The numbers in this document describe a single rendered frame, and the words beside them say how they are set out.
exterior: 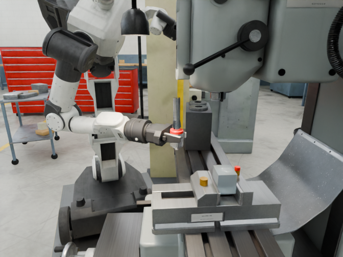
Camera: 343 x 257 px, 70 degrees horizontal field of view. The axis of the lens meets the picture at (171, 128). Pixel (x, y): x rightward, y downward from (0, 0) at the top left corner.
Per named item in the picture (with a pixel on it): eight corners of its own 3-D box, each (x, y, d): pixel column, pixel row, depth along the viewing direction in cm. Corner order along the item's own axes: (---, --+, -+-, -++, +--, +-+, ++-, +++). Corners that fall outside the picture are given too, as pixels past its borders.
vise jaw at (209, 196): (197, 207, 63) (197, 194, 62) (190, 182, 75) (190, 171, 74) (219, 206, 64) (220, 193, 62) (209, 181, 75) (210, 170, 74)
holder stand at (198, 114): (185, 150, 116) (185, 109, 110) (185, 134, 137) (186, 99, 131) (210, 150, 115) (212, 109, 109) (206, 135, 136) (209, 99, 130)
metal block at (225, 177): (217, 195, 66) (218, 175, 64) (212, 183, 72) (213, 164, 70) (235, 194, 67) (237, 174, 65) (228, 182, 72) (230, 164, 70)
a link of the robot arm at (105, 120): (118, 125, 86) (87, 123, 91) (127, 139, 93) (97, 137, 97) (125, 111, 90) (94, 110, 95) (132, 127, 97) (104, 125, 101)
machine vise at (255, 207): (151, 235, 63) (150, 199, 60) (151, 201, 77) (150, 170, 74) (281, 228, 66) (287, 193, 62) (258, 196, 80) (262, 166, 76)
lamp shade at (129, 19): (116, 35, 63) (114, 8, 61) (140, 36, 67) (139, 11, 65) (129, 34, 58) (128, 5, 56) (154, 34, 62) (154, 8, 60)
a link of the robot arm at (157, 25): (164, 42, 131) (146, 31, 126) (170, 25, 134) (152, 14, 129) (174, 33, 121) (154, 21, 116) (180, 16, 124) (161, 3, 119)
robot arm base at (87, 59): (40, 63, 86) (40, 37, 78) (58, 44, 95) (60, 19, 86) (81, 82, 89) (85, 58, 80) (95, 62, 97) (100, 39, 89)
